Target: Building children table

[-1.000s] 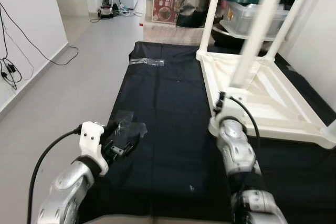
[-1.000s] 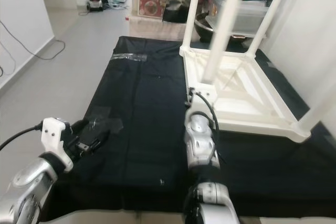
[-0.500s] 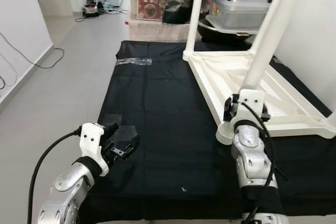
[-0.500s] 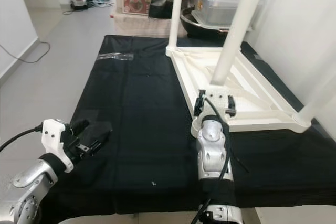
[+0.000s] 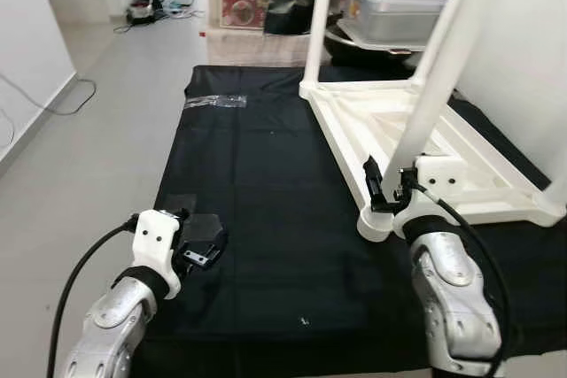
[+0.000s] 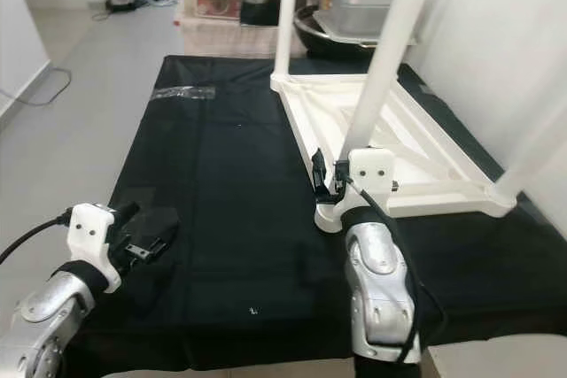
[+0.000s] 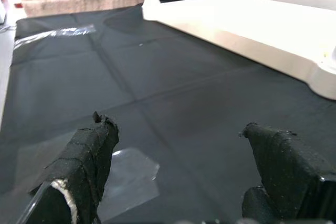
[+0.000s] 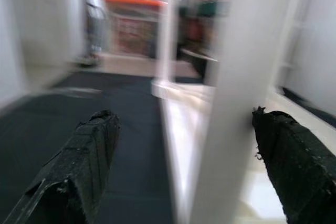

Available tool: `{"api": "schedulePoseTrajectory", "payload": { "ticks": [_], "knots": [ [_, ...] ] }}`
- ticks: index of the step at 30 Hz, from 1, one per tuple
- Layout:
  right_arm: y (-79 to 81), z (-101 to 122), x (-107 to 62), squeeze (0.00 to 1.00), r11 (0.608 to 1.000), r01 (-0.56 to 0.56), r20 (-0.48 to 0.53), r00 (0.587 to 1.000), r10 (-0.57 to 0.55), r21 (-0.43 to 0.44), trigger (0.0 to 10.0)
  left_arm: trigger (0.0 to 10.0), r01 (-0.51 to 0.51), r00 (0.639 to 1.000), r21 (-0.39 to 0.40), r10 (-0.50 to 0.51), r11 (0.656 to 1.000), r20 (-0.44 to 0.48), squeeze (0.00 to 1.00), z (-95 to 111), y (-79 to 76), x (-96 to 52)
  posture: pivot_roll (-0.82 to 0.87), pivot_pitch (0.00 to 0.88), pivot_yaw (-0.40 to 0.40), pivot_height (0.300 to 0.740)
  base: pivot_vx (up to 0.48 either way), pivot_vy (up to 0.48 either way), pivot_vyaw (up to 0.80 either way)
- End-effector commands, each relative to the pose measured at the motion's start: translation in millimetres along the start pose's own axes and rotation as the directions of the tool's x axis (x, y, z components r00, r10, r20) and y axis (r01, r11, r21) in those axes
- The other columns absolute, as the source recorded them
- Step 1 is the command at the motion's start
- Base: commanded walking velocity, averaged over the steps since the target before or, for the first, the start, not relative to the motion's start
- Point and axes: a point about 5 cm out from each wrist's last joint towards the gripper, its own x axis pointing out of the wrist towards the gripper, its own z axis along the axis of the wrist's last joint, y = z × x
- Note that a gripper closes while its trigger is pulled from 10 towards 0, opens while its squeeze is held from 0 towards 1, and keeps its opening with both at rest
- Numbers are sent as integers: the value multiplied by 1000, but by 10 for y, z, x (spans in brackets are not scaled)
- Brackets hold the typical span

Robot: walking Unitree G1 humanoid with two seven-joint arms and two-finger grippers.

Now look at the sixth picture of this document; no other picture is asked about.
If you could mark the white plastic children table top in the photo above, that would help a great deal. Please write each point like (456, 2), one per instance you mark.
(452, 165)

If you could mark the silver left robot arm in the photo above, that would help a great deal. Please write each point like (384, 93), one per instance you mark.
(53, 316)

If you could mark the black tablecloth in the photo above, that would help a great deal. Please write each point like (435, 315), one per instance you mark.
(213, 201)

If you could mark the black wok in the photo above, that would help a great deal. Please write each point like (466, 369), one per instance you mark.
(319, 37)

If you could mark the beige covered low bench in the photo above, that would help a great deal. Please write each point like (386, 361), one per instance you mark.
(230, 40)

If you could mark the clear plastic storage box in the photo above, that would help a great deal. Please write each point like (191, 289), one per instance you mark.
(354, 8)

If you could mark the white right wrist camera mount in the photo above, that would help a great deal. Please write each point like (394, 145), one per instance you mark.
(372, 165)

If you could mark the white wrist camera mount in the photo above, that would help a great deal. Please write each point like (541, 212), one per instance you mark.
(372, 165)
(93, 227)

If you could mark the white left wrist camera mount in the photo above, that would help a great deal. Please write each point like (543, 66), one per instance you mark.
(93, 227)

